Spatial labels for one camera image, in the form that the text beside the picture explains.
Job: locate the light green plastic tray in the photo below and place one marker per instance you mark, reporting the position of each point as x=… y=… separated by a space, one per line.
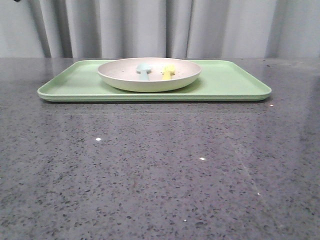
x=219 y=80

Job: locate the beige speckled round plate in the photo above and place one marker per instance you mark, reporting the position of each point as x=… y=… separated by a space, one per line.
x=121 y=74

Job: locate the light blue plastic spoon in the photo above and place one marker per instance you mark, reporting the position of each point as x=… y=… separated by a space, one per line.
x=143 y=69

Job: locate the yellow plastic fork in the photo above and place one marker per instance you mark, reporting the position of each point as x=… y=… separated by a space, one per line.
x=168 y=71

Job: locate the grey pleated curtain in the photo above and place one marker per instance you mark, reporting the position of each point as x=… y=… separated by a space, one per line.
x=185 y=29

